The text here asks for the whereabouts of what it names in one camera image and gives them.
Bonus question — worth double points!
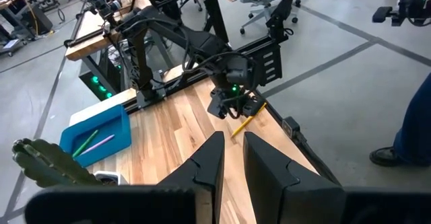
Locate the black gantry post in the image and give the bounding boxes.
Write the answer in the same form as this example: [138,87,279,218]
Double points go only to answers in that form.
[200,0,230,45]
[265,0,304,43]

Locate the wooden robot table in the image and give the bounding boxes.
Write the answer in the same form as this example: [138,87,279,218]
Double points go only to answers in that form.
[63,0,152,62]

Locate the green pen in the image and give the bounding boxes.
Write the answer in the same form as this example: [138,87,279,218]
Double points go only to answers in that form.
[72,129,100,158]

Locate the blue plastic tray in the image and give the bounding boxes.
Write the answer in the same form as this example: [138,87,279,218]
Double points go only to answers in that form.
[59,104,132,168]

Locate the black aluminium table frame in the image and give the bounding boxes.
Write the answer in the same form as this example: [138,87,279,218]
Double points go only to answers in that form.
[63,32,341,186]

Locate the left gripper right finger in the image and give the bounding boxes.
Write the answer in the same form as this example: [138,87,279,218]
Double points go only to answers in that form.
[242,131,346,224]

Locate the person's shoe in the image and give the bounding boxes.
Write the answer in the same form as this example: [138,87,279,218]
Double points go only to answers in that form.
[369,146,407,167]

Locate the table-level camera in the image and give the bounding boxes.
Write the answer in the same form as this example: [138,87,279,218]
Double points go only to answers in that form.
[281,116,301,139]

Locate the black computer green lights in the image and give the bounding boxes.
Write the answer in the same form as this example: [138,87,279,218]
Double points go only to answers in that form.
[79,50,124,101]

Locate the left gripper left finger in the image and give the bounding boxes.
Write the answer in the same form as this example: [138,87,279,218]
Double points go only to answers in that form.
[156,131,226,224]

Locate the black bin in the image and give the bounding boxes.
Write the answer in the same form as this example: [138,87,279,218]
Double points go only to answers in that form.
[22,3,54,36]

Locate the lilac pen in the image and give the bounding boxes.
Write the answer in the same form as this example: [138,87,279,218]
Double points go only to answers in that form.
[79,134,116,157]

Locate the green cactus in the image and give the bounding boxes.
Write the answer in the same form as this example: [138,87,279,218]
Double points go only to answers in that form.
[11,138,102,188]

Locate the yellow pencil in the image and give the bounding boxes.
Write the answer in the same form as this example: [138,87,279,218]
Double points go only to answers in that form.
[230,102,268,139]

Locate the black vented box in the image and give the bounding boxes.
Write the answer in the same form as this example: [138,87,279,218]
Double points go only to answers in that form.
[255,44,283,87]

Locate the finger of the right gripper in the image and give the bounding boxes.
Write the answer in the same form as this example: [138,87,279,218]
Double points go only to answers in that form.
[252,98,267,117]
[242,98,254,117]

